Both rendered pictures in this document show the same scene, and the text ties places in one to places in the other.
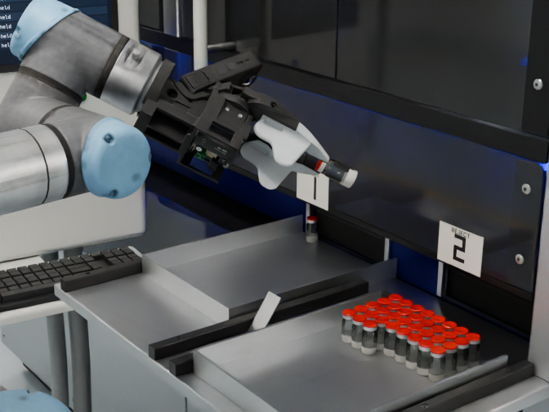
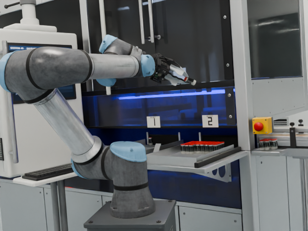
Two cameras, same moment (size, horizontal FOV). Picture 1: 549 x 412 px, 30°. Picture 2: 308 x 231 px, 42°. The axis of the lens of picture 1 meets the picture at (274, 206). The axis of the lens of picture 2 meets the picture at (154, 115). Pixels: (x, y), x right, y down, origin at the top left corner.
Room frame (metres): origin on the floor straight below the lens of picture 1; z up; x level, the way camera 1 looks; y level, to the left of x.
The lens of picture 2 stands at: (-0.38, 0.55, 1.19)
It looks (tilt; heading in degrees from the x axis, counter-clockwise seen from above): 4 degrees down; 343
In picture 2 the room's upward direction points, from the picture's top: 4 degrees counter-clockwise
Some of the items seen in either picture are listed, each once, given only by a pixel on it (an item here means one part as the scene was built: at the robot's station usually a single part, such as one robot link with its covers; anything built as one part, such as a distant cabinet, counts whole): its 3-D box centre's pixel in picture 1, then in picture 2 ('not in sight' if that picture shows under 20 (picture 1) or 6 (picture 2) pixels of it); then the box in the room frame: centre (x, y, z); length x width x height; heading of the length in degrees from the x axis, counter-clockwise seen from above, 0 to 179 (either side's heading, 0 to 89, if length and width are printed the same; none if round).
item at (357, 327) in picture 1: (359, 331); (187, 149); (1.33, -0.12, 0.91); 0.02 x 0.02 x 0.05
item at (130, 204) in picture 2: not in sight; (131, 196); (0.90, 0.26, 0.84); 0.15 x 0.15 x 0.10
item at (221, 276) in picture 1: (269, 266); (145, 147); (1.59, 0.01, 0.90); 0.34 x 0.26 x 0.04; 127
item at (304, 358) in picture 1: (350, 364); (190, 153); (1.25, -0.10, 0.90); 0.34 x 0.26 x 0.04; 126
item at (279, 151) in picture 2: not in sight; (270, 151); (1.20, -0.48, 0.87); 0.14 x 0.13 x 0.02; 127
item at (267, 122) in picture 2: not in sight; (262, 125); (1.19, -0.44, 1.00); 0.08 x 0.07 x 0.07; 127
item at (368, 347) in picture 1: (369, 337); (191, 149); (1.31, -0.14, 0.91); 0.02 x 0.02 x 0.05
